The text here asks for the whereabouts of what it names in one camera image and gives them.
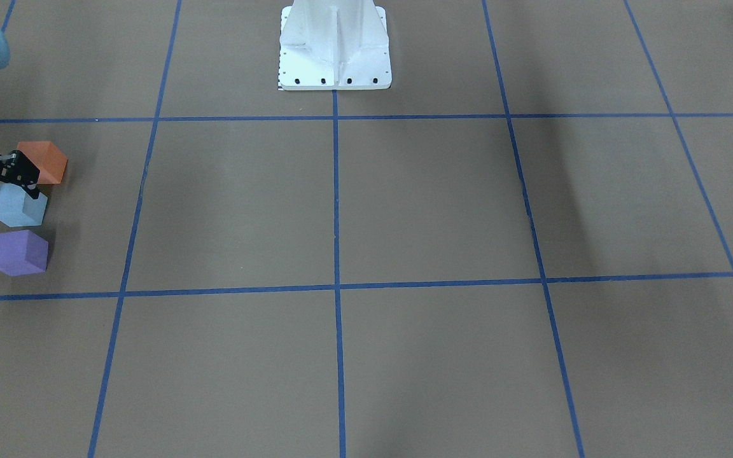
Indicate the light blue foam block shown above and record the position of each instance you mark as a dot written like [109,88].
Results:
[18,209]

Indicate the purple foam block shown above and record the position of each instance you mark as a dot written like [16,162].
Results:
[23,253]

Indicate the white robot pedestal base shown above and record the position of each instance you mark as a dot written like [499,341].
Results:
[334,45]

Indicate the orange foam block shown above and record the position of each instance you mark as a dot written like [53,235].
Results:
[47,157]

